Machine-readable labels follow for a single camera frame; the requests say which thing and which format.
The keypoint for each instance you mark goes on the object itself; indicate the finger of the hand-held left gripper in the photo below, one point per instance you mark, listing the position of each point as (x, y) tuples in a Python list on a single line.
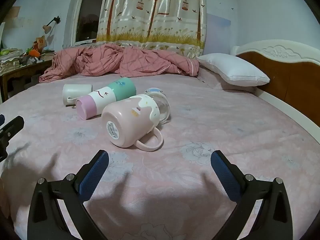
[(11, 127)]

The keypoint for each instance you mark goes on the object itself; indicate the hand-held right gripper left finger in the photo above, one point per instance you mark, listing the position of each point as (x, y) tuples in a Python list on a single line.
[(92, 175)]

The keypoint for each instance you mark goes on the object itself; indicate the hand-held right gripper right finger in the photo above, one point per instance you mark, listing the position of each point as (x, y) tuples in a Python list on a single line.
[(226, 176)]

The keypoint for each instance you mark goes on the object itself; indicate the clear glass cup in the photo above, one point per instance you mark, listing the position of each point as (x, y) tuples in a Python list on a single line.
[(161, 105)]

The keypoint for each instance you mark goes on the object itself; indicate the pink floral bed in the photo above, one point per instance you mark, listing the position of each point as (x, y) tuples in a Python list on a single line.
[(175, 175)]

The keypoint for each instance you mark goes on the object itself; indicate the cluttered wooden desk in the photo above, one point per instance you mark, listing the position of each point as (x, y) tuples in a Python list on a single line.
[(22, 60)]

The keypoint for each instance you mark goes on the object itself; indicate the pink white green tumbler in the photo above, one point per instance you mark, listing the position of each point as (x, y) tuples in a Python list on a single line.
[(105, 97)]

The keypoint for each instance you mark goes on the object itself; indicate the white pillow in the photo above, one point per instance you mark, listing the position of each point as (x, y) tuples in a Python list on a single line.
[(235, 68)]

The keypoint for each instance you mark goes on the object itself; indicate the pink checked quilt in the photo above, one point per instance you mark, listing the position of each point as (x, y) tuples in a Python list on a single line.
[(120, 61)]

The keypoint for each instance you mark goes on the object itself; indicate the wooden white headboard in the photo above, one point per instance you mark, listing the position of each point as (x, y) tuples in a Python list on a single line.
[(287, 72)]

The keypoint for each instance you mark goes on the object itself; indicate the window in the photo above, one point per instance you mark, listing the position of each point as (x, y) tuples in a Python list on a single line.
[(86, 15)]

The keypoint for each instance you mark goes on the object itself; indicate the tree print curtain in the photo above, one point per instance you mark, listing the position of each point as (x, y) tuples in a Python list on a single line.
[(152, 12)]

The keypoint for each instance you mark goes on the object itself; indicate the wall lamp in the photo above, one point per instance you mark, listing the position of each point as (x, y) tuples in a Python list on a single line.
[(50, 25)]

